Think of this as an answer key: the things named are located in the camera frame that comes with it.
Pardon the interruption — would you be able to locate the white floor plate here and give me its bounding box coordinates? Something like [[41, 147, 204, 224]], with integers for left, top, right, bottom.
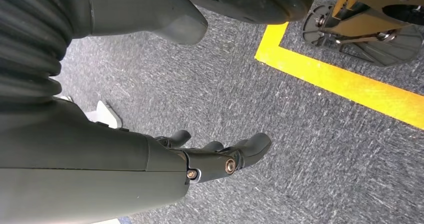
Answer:
[[54, 94, 123, 130]]

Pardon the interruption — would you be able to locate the yellow floor tape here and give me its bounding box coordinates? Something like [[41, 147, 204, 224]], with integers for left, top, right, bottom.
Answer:
[[254, 22, 424, 131]]

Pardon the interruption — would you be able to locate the tan robot leg frame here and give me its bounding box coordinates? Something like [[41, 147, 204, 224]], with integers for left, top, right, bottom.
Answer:
[[322, 0, 424, 38]]

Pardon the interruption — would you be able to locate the black robot body shell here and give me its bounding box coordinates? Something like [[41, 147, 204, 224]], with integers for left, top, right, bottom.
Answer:
[[172, 0, 322, 25]]

